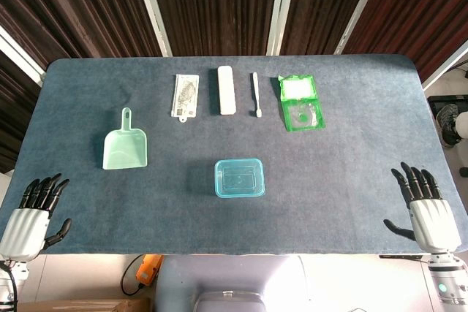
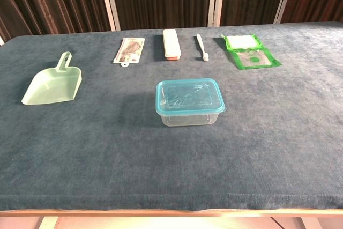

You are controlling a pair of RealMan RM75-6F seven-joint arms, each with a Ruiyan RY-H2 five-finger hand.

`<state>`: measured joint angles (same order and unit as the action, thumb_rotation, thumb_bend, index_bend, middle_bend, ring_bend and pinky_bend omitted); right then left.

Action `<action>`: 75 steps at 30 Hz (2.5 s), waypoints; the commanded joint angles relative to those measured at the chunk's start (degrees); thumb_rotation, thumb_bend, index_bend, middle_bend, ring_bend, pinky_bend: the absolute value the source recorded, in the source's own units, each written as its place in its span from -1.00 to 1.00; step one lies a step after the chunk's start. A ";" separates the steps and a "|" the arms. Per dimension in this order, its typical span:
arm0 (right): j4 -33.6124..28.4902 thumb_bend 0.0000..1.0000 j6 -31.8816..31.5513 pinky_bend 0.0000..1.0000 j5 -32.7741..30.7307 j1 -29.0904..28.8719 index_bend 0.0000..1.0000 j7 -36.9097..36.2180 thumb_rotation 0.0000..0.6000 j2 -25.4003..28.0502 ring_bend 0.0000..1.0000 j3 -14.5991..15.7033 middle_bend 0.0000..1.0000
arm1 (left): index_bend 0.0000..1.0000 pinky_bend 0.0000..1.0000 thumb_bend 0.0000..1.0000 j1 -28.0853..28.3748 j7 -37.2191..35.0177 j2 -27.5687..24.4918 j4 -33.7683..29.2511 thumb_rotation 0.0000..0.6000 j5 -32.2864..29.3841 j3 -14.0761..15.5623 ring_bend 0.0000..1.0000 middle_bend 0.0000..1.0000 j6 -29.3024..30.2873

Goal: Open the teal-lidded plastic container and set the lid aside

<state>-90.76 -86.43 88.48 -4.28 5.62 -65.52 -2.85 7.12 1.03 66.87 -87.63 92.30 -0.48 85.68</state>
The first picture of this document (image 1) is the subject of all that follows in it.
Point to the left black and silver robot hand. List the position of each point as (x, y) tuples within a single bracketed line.
[(23, 229)]

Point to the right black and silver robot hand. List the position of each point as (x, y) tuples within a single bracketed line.
[(435, 224)]

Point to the clear plastic container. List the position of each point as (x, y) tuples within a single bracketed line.
[(241, 196)]

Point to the blue container lid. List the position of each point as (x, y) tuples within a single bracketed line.
[(239, 177)]

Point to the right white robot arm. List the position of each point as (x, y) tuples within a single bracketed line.
[(448, 282)]

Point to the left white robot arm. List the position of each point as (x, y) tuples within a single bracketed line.
[(20, 272)]

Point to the black plastic tray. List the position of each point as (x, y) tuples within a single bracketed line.
[(438, 102)]

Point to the black flat bar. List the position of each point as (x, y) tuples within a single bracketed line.
[(402, 255)]

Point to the white rounded object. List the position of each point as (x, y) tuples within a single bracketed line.
[(462, 123)]

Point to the mint green plastic scoop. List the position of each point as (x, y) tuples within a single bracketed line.
[(124, 147)]

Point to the orange handheld controller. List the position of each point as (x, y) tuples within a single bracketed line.
[(148, 270)]

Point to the blue-grey table mat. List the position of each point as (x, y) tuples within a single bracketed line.
[(183, 217)]

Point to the green transparent plastic package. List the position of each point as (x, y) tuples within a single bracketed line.
[(300, 107)]

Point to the printed clear zip pouch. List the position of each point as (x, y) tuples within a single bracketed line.
[(184, 94)]

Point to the grey robot torso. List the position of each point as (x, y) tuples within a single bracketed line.
[(230, 275)]

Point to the small white plastic brush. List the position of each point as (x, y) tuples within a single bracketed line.
[(254, 93)]

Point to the white rectangular plastic case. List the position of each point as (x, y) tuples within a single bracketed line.
[(226, 89)]

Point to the white partition frame post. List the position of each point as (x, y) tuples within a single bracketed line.
[(360, 8), (279, 8), (153, 12), (446, 65), (18, 54)]

